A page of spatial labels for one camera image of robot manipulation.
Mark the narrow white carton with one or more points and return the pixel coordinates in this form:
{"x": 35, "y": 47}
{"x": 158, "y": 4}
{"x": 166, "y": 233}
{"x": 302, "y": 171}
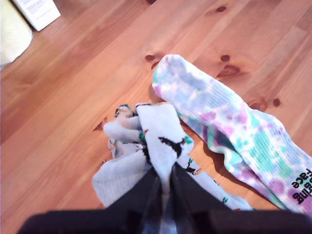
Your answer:
{"x": 39, "y": 12}

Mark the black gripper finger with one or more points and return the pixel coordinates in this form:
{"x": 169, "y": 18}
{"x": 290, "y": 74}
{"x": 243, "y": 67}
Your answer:
{"x": 192, "y": 207}
{"x": 136, "y": 207}

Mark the yellow paper towel pack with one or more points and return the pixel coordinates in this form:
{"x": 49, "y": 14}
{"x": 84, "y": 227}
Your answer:
{"x": 12, "y": 36}

